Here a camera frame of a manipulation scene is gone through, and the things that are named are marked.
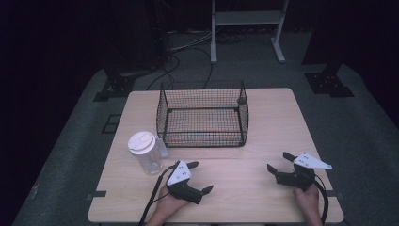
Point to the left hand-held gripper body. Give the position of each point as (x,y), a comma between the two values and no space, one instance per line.
(179,175)

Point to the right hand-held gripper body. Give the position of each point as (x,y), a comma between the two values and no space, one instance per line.
(298,179)

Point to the person's right hand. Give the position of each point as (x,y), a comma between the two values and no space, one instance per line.
(310,202)

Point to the person's left hand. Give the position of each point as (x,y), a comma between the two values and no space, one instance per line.
(167,205)

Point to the black tape strip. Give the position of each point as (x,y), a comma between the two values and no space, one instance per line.
(98,194)
(334,194)

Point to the clear pitcher with white lid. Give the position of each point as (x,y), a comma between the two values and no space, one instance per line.
(146,150)

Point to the black stand base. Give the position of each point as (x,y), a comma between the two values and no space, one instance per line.
(329,83)
(117,84)

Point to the black tape square on floor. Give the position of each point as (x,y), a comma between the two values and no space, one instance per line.
(111,124)

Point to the white metal stand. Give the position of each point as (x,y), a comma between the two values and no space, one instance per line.
(247,18)

